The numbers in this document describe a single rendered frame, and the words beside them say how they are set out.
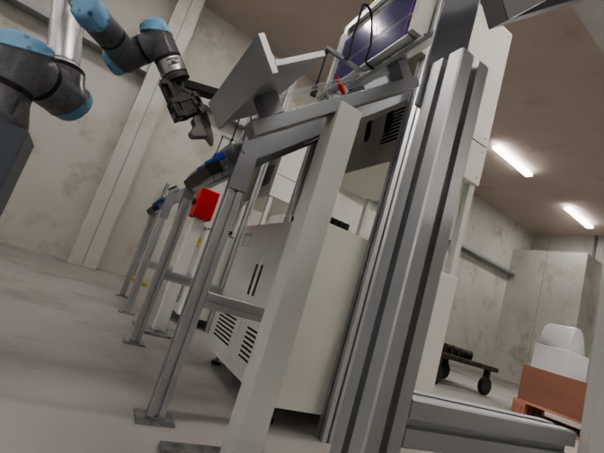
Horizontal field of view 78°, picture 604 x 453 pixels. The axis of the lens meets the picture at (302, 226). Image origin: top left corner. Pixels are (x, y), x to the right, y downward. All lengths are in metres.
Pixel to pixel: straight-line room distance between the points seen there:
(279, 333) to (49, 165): 4.72
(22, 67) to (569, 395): 3.68
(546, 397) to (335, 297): 2.74
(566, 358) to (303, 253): 6.60
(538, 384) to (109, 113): 5.35
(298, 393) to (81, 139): 4.61
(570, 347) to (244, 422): 6.72
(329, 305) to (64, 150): 4.53
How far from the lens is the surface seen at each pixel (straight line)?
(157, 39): 1.19
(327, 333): 1.19
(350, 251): 1.21
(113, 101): 5.51
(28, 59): 1.16
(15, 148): 1.07
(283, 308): 0.77
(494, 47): 1.91
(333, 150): 0.83
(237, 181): 1.00
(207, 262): 0.98
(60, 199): 5.26
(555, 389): 3.70
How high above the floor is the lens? 0.37
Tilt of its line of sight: 11 degrees up
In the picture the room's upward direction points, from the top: 17 degrees clockwise
